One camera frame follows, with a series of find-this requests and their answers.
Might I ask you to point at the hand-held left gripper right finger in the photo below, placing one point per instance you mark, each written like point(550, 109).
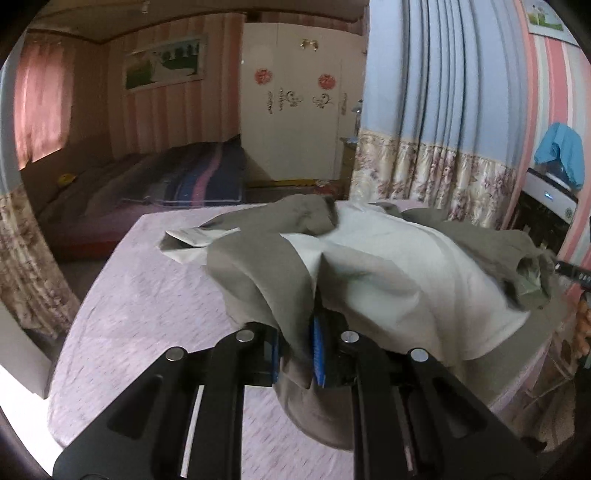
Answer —
point(318, 355)

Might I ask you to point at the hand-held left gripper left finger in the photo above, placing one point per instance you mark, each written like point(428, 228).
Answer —
point(275, 364)

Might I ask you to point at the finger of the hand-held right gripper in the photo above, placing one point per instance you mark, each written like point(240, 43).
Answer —
point(575, 273)

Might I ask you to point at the grey and white garment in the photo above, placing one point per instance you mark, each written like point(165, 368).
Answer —
point(392, 258)

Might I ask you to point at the black and white appliance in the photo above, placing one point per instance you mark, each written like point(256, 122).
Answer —
point(542, 212)

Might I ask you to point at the blue cloth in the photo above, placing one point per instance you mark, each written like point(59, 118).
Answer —
point(561, 147)

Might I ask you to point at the pink floral tablecloth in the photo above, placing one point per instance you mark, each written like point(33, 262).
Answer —
point(161, 300)

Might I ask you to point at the striped blanket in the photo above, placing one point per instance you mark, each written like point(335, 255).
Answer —
point(203, 175)

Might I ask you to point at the blue curtain with floral hem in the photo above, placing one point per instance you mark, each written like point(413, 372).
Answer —
point(27, 249)
point(438, 92)

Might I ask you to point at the white wardrobe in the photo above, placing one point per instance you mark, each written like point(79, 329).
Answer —
point(295, 129)

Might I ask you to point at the bed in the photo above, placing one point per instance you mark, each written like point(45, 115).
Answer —
point(106, 194)

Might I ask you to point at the small yellow object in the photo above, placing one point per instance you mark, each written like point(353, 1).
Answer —
point(67, 178)

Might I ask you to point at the pink curtain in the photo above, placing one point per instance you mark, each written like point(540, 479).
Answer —
point(44, 97)

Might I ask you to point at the small wall poster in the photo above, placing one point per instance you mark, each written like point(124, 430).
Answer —
point(551, 18)

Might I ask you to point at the wide wall poster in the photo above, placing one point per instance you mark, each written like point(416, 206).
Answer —
point(166, 62)

